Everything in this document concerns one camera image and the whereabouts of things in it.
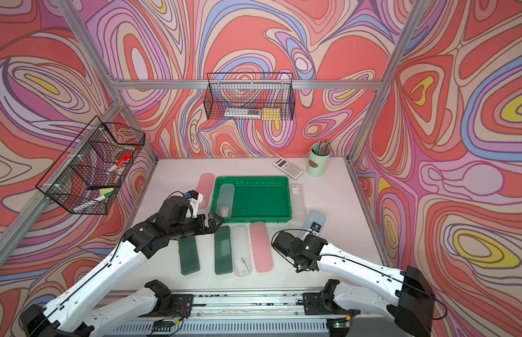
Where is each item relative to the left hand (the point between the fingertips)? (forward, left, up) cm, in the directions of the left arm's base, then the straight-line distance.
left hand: (217, 221), depth 74 cm
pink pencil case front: (+1, -15, -21) cm, 26 cm away
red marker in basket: (+19, +34, +14) cm, 41 cm away
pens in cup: (+43, -47, -2) cm, 64 cm away
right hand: (-8, -31, -13) cm, 34 cm away
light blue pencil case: (+7, -38, -8) cm, 40 cm away
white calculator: (+43, -31, -17) cm, 55 cm away
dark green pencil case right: (-7, 0, -18) cm, 19 cm away
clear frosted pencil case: (+21, +2, -19) cm, 29 cm away
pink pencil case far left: (+30, +14, -19) cm, 38 cm away
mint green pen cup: (+38, -44, -9) cm, 59 cm away
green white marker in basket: (+4, +43, +6) cm, 43 cm away
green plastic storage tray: (+23, -11, -19) cm, 32 cm away
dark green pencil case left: (-5, +14, -18) cm, 23 cm away
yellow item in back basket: (+44, -20, +16) cm, 51 cm away
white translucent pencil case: (-3, -7, -19) cm, 21 cm away
